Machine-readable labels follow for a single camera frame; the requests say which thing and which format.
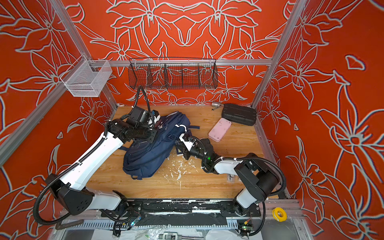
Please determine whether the rusty metal bracket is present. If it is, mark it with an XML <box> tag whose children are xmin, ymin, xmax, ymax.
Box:
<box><xmin>55</xmin><ymin>220</ymin><xmax>84</xmax><ymax>230</ymax></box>

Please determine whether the silver metal socket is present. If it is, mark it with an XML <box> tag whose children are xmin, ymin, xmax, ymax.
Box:
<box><xmin>212</xmin><ymin>102</ymin><xmax>222</xmax><ymax>108</ymax></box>

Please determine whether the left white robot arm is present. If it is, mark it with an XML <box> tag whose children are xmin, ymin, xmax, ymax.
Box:
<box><xmin>33</xmin><ymin>117</ymin><xmax>159</xmax><ymax>226</ymax></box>

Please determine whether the pink pencil case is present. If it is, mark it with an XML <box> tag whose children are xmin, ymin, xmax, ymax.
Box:
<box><xmin>208</xmin><ymin>118</ymin><xmax>232</xmax><ymax>142</ymax></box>

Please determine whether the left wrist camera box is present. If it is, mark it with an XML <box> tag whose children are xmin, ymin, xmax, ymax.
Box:
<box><xmin>125</xmin><ymin>106</ymin><xmax>160</xmax><ymax>129</ymax></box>

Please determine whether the navy blue backpack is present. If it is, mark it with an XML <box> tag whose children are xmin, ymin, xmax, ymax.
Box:
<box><xmin>120</xmin><ymin>111</ymin><xmax>191</xmax><ymax>180</ymax></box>

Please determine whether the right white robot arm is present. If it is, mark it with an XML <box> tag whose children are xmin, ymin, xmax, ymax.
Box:
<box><xmin>176</xmin><ymin>136</ymin><xmax>287</xmax><ymax>217</ymax></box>

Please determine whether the black wire wall basket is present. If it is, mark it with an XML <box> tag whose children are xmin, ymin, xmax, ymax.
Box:
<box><xmin>128</xmin><ymin>57</ymin><xmax>219</xmax><ymax>90</ymax></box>

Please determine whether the yellow tape roll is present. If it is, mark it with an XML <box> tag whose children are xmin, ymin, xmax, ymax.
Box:
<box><xmin>272</xmin><ymin>207</ymin><xmax>288</xmax><ymax>222</ymax></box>

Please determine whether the black hard plastic case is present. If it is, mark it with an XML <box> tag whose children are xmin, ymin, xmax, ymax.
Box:
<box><xmin>222</xmin><ymin>104</ymin><xmax>257</xmax><ymax>126</ymax></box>

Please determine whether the white wire wall basket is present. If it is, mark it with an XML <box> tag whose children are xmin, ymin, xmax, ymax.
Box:
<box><xmin>60</xmin><ymin>55</ymin><xmax>112</xmax><ymax>98</ymax></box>

